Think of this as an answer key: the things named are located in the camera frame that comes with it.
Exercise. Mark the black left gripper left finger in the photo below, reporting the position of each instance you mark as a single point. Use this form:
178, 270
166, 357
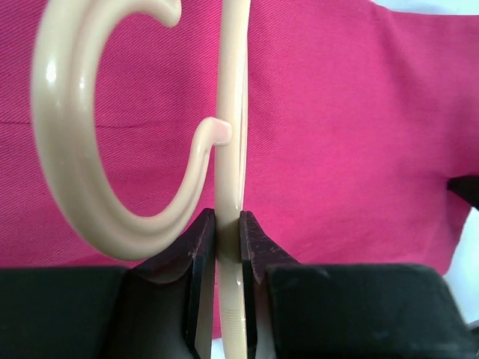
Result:
162, 308

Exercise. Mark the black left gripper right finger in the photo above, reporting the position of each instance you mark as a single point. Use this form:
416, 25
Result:
295, 310

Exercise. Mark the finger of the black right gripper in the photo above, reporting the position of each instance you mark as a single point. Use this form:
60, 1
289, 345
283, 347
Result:
467, 188

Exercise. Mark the beige wooden hanger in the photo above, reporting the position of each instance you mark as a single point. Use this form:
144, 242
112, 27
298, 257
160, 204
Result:
232, 112

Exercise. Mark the pink trousers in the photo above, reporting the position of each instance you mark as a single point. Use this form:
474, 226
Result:
358, 118

